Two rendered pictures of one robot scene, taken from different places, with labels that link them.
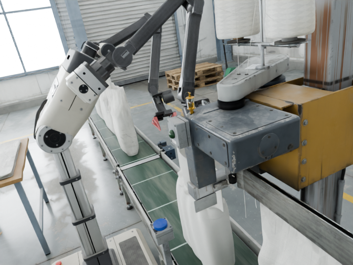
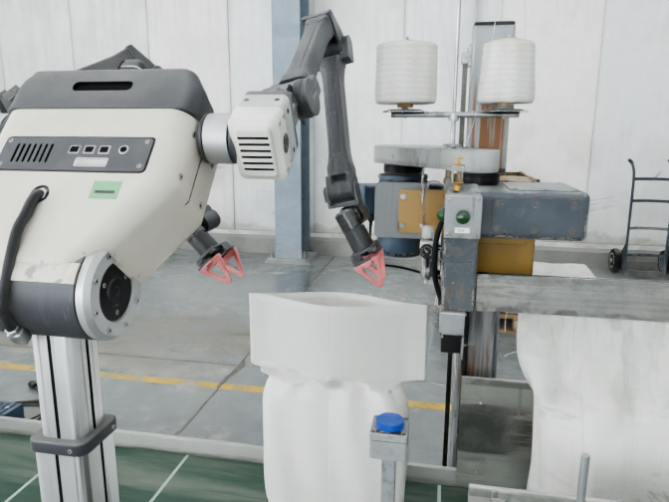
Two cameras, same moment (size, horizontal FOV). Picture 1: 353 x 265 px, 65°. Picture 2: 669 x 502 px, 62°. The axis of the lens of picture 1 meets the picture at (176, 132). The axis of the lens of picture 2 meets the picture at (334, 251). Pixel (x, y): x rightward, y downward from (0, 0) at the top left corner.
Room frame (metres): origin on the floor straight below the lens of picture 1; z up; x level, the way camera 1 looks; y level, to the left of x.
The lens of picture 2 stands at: (0.45, 1.12, 1.46)
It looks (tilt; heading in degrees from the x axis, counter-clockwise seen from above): 12 degrees down; 302
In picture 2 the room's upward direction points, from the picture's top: straight up
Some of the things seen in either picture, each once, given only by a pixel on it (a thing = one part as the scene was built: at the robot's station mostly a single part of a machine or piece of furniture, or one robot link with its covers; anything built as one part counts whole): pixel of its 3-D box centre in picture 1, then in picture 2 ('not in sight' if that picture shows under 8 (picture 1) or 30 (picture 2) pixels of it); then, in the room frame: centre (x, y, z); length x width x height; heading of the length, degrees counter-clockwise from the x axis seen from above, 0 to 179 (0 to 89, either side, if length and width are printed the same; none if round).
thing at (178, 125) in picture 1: (179, 132); (462, 215); (0.84, -0.01, 1.28); 0.08 x 0.05 x 0.09; 21
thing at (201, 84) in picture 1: (194, 82); not in sight; (6.90, -0.66, 0.07); 1.20 x 0.82 x 0.14; 109
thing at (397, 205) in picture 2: not in sight; (423, 210); (1.08, -0.38, 1.23); 0.28 x 0.07 x 0.16; 21
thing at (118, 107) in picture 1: (122, 118); not in sight; (2.80, 0.55, 0.74); 0.47 x 0.22 x 0.72; 19
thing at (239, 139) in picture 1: (237, 149); (508, 238); (0.79, -0.19, 1.21); 0.30 x 0.25 x 0.30; 21
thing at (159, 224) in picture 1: (160, 225); (389, 423); (0.93, 0.13, 0.84); 0.06 x 0.06 x 0.02
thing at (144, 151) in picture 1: (115, 132); not in sight; (3.48, 0.81, 0.34); 2.21 x 0.39 x 0.09; 21
